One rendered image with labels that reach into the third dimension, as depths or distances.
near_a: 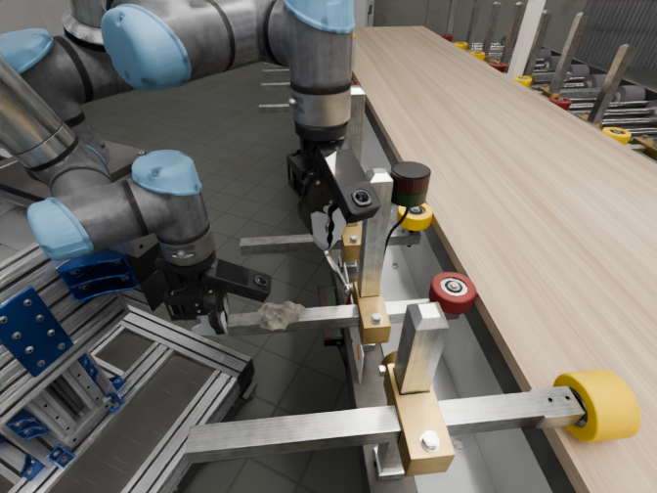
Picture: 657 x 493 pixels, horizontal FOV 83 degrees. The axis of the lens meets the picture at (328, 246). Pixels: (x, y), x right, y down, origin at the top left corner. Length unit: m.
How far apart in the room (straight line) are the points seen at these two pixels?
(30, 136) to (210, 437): 0.42
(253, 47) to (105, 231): 0.28
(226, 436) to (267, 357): 1.22
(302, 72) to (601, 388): 0.51
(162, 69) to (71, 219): 0.20
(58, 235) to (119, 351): 1.15
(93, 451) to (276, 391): 0.62
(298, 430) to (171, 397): 1.00
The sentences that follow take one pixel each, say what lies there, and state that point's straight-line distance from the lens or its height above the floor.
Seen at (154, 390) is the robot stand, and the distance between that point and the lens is 1.47.
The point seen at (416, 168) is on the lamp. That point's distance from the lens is 0.58.
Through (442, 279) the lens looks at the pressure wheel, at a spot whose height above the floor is 0.91.
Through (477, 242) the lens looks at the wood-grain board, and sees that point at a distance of 0.84.
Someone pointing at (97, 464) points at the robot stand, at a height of 0.21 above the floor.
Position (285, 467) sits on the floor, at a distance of 1.48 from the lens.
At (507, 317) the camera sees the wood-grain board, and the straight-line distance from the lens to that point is 0.70.
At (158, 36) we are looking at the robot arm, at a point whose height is 1.32.
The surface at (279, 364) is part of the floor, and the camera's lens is 1.66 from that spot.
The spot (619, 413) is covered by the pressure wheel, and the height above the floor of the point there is 0.97.
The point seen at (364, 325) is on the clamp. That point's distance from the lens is 0.67.
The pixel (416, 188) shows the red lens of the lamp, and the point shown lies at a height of 1.11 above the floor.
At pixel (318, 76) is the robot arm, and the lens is 0.46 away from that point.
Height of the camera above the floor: 1.39
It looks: 40 degrees down
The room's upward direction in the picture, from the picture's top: straight up
